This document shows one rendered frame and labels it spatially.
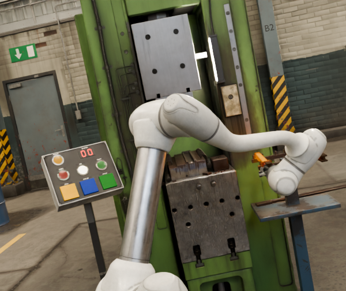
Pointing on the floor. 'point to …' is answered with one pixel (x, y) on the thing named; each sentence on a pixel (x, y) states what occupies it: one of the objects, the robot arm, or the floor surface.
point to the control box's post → (95, 238)
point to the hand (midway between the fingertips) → (268, 166)
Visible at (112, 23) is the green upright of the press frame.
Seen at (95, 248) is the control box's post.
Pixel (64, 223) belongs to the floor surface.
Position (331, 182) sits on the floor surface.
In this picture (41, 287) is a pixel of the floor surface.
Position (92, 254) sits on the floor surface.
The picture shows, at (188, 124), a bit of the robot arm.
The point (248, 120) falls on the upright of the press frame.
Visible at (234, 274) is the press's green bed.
